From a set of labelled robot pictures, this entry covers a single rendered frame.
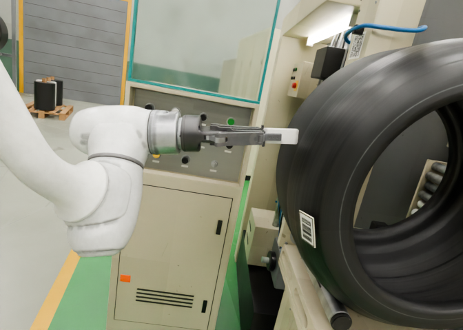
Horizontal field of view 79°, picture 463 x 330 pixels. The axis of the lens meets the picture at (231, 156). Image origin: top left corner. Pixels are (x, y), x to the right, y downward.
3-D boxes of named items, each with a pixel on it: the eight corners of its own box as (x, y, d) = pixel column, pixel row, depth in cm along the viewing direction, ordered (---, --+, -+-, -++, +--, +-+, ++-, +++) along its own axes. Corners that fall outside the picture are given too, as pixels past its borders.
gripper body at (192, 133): (178, 117, 53) (227, 118, 53) (184, 112, 61) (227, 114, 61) (178, 156, 55) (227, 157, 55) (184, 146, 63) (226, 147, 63)
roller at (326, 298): (298, 244, 93) (289, 235, 92) (309, 235, 92) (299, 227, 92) (340, 336, 59) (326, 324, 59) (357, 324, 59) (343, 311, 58)
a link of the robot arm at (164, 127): (158, 107, 61) (185, 108, 61) (159, 149, 63) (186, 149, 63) (147, 112, 52) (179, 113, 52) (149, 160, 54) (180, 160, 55)
